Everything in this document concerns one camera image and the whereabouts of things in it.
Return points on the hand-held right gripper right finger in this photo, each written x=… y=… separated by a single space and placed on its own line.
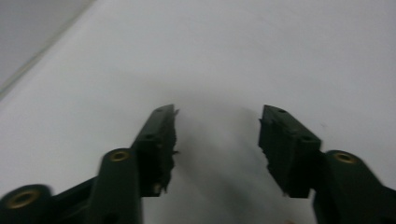
x=289 y=152

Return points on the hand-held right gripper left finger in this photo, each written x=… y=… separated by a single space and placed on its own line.
x=155 y=149

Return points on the white table cover sheet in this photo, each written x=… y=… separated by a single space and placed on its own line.
x=218 y=46

